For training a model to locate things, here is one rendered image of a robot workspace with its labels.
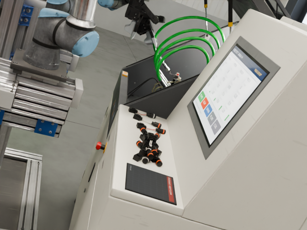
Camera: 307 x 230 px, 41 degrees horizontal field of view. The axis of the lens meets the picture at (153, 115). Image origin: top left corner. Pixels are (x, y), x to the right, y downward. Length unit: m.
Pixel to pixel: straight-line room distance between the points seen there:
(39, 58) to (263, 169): 0.99
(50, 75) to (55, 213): 1.19
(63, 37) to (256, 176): 0.90
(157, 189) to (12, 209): 1.17
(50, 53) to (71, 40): 0.15
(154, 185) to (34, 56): 0.77
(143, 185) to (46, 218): 1.44
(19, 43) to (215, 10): 7.43
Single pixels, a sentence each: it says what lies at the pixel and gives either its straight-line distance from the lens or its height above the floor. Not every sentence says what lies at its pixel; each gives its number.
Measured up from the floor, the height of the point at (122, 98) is 0.95.
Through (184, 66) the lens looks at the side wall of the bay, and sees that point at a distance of 2.47.
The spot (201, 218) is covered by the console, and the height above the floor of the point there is 0.97.
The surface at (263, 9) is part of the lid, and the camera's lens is 1.78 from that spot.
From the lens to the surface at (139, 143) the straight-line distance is 1.46.
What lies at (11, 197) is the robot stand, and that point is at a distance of 2.36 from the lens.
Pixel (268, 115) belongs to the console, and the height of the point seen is 1.33.
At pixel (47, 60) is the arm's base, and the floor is 1.08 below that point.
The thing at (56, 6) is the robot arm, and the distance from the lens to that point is 2.19.
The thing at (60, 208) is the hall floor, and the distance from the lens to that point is 2.73.
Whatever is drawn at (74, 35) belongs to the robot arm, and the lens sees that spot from 1.62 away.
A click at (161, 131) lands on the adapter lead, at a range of 1.65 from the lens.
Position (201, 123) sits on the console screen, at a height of 1.14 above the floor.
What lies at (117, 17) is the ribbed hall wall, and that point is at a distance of 8.64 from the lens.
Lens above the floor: 1.58
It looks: 19 degrees down
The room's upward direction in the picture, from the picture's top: 22 degrees clockwise
